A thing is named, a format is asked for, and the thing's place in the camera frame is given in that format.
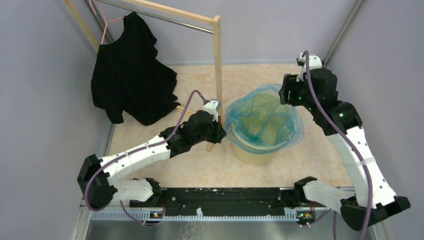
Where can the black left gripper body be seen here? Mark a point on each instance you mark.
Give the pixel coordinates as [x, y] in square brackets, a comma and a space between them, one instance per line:
[212, 134]

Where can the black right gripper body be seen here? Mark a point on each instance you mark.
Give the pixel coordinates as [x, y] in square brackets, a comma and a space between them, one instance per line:
[294, 92]

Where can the yellow plastic trash bin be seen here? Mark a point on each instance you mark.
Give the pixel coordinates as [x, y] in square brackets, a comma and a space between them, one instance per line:
[255, 155]

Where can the blue plastic trash bag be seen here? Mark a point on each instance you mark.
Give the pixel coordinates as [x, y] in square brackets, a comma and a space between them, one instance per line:
[268, 88]

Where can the wooden clothes rack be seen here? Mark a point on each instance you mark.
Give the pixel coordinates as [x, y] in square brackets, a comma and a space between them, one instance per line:
[158, 11]

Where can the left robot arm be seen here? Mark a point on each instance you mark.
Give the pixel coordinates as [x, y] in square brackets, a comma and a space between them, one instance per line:
[101, 179]

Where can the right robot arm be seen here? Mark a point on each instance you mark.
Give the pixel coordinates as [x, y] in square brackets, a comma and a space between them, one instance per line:
[372, 199]

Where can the black hanging shirt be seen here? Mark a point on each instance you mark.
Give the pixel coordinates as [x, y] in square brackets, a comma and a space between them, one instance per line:
[127, 76]

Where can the pink clothes hanger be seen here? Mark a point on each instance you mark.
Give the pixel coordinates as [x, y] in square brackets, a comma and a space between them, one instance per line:
[98, 10]

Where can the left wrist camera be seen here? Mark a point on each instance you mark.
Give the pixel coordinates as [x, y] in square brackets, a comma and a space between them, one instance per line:
[213, 106]

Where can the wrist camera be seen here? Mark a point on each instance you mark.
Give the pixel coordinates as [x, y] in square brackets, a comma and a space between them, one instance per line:
[213, 106]
[314, 63]

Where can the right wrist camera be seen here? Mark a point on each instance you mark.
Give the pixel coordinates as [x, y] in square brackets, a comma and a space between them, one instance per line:
[314, 63]

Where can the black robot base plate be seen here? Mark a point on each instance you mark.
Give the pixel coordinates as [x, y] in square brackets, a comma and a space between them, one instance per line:
[225, 202]

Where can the white slotted cable duct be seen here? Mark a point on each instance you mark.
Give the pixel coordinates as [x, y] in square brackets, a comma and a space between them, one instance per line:
[148, 215]

